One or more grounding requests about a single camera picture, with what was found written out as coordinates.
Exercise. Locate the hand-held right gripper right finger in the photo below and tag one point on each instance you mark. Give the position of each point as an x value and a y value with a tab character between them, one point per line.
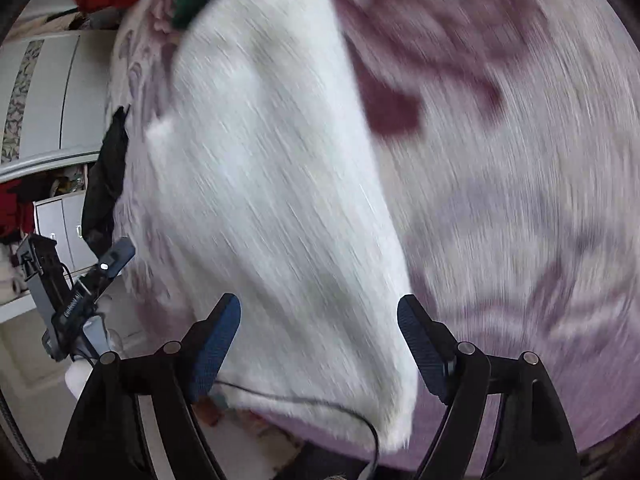
425	350

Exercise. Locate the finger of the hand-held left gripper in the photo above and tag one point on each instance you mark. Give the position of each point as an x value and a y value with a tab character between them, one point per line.
115	260

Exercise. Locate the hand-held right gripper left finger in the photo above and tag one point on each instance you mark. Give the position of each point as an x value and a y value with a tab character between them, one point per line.
215	350

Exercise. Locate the white tweed jacket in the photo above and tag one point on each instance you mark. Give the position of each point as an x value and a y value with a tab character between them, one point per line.
280	210

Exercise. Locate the red hanging clothes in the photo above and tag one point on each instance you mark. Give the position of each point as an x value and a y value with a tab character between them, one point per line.
10	207

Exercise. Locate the white drawer cabinet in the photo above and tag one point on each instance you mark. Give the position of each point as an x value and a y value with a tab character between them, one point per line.
65	230

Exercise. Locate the black cloth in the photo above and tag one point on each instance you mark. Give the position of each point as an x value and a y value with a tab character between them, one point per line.
107	180

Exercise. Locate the white sliding-door wardrobe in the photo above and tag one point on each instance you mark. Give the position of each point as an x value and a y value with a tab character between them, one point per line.
55	95

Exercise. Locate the floral purple blanket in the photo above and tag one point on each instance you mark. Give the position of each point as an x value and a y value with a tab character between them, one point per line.
500	185

